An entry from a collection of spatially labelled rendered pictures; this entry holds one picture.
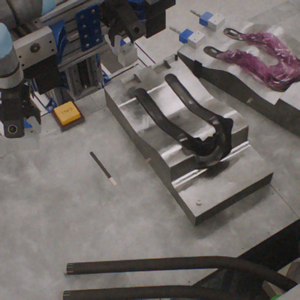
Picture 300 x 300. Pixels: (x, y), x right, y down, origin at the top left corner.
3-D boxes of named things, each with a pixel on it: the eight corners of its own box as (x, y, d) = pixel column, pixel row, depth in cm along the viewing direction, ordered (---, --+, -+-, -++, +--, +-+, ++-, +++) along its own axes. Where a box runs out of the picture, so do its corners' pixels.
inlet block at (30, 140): (24, 113, 149) (19, 101, 145) (41, 112, 149) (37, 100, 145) (20, 150, 142) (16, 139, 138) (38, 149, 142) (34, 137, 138)
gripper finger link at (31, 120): (50, 118, 143) (34, 97, 135) (48, 135, 140) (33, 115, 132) (39, 119, 144) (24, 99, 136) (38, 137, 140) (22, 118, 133)
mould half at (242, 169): (106, 105, 163) (102, 77, 152) (174, 72, 170) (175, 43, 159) (194, 227, 139) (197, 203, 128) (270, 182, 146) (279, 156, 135)
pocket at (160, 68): (149, 73, 163) (149, 65, 160) (163, 66, 165) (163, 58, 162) (157, 82, 161) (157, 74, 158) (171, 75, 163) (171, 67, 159)
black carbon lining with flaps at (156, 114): (130, 96, 156) (129, 75, 148) (174, 74, 161) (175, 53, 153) (194, 179, 139) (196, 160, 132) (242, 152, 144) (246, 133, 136)
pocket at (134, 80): (120, 87, 160) (119, 79, 157) (135, 80, 162) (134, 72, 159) (128, 96, 158) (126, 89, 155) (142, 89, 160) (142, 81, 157)
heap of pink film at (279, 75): (211, 60, 165) (213, 43, 158) (244, 30, 172) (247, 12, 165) (280, 101, 155) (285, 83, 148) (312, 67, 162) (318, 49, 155)
